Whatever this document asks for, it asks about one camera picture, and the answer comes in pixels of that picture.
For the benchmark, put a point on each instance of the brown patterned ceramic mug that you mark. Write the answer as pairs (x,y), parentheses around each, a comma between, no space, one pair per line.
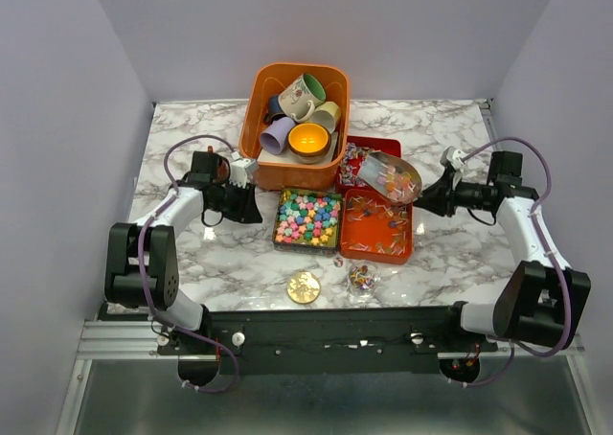
(217,167)

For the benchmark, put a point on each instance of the gold tin of star candies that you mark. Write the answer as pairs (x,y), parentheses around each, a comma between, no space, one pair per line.
(308,222)

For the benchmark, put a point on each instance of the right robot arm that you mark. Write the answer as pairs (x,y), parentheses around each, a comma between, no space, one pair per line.
(543,301)

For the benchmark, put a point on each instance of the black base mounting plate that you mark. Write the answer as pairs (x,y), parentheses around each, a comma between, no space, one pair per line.
(328,341)

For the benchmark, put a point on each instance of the steel candy scoop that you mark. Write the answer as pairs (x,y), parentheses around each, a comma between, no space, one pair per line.
(397,181)

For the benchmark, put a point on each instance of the lavender plastic cup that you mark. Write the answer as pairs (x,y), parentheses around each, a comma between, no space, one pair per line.
(273,139)

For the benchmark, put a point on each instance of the dark blue mug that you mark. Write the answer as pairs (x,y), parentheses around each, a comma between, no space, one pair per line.
(274,111)

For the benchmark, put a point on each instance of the yellow bowl with dark rim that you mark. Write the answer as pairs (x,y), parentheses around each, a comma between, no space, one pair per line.
(308,140)

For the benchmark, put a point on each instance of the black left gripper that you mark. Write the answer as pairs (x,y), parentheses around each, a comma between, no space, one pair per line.
(246,210)

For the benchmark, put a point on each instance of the red tray of swirl lollipops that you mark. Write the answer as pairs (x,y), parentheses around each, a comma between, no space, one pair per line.
(358,147)

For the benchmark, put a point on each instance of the orange tray of clear lollipops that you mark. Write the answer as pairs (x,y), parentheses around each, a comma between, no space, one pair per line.
(375,230)

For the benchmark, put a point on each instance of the white floral mug green inside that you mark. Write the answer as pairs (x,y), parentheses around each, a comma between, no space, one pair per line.
(300,99)

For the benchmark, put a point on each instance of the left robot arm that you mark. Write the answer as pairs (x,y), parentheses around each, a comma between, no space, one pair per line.
(142,263)

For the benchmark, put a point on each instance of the gold round jar lid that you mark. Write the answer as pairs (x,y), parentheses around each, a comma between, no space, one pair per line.
(303,288)

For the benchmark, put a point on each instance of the aluminium frame rail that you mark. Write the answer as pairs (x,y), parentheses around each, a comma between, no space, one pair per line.
(122,385)

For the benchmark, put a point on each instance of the clear glass jar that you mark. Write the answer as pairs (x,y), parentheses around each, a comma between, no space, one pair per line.
(363,279)

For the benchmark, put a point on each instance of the orange plastic bin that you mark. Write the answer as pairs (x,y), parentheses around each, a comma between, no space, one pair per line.
(273,79)

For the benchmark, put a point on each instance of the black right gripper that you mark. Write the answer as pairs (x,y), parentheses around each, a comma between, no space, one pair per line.
(437,197)

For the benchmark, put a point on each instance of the pale yellow mug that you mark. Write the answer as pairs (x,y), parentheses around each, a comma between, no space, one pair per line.
(327,115)

